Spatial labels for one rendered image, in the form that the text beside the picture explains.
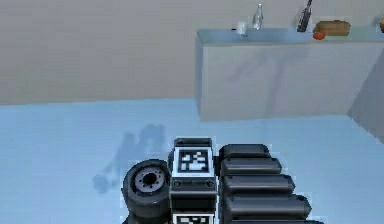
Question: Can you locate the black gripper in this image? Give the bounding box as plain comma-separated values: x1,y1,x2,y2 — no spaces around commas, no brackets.
120,158,173,224

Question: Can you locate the white cup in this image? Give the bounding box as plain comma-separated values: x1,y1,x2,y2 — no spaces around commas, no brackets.
236,21,248,36

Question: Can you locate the dark wine bottle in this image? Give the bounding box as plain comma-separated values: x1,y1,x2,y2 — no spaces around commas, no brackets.
296,0,314,33

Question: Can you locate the grey kitchen counter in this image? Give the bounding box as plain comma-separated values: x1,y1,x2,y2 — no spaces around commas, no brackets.
194,25,384,123

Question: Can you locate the brown bread loaf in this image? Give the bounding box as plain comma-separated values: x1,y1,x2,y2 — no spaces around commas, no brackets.
314,20,352,37

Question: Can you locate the clear glass bottle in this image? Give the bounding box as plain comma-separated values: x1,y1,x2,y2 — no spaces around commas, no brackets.
251,3,265,31

